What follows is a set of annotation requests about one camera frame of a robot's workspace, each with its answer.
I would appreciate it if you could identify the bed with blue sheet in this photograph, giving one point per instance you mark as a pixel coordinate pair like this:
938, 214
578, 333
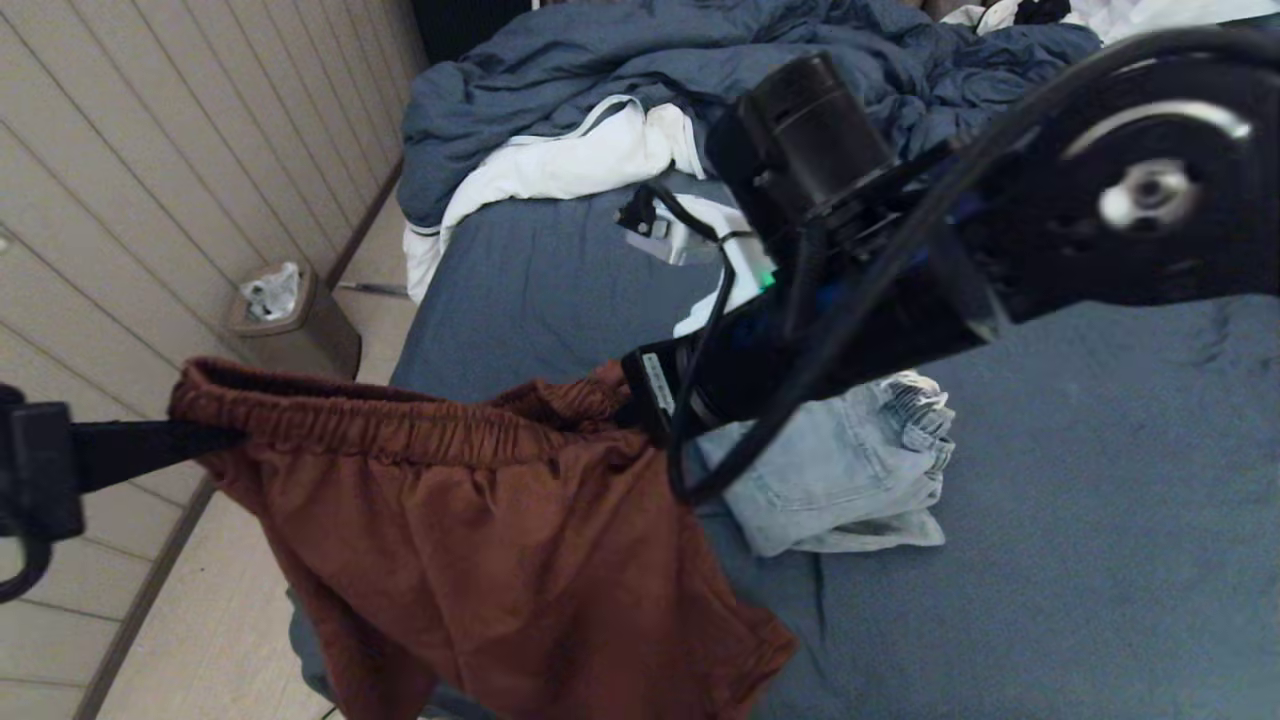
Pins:
1100, 500

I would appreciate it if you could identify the clear plastic bag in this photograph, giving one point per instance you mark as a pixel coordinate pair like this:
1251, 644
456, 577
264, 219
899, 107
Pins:
272, 292

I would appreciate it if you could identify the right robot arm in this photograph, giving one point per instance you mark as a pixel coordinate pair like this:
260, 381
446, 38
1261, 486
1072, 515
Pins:
1150, 190

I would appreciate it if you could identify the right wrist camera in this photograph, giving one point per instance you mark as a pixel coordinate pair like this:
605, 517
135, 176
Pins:
810, 140

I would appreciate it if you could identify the brown trash bin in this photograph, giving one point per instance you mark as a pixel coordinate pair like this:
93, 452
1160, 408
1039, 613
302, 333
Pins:
308, 346

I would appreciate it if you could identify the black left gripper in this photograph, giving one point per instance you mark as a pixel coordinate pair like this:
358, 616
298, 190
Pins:
40, 470

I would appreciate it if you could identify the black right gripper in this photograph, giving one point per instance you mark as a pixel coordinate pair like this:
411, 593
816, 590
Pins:
850, 310

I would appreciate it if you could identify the brown shorts with white print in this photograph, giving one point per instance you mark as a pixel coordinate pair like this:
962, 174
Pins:
500, 560

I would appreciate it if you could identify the light blue denim shorts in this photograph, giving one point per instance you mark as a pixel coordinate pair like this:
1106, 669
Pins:
850, 470

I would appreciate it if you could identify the crumpled blue duvet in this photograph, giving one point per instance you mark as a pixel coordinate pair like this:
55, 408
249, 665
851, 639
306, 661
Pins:
560, 70

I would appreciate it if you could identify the black garment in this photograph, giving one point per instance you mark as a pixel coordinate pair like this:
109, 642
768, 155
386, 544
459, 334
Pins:
1042, 8

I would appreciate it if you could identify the black furniture panel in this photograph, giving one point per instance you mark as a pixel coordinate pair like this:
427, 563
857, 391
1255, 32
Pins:
460, 25

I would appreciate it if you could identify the white clothes pile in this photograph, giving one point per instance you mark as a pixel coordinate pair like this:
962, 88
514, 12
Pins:
1180, 12

